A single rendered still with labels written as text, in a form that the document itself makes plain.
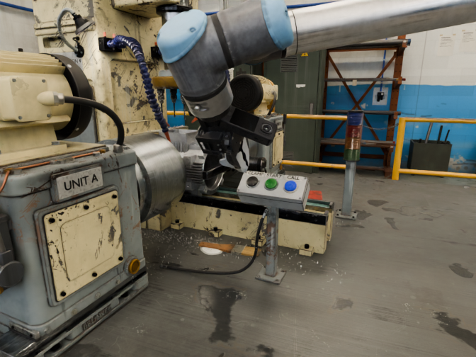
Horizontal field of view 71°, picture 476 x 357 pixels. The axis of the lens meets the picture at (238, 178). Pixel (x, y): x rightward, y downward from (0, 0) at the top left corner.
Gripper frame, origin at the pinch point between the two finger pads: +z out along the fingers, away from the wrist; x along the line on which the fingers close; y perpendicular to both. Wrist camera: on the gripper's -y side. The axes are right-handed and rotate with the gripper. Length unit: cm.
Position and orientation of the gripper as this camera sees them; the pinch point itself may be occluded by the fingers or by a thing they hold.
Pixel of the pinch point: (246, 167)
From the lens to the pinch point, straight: 80.0
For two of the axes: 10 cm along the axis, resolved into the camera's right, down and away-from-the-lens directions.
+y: -9.1, -1.1, 4.0
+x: -3.2, 8.0, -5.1
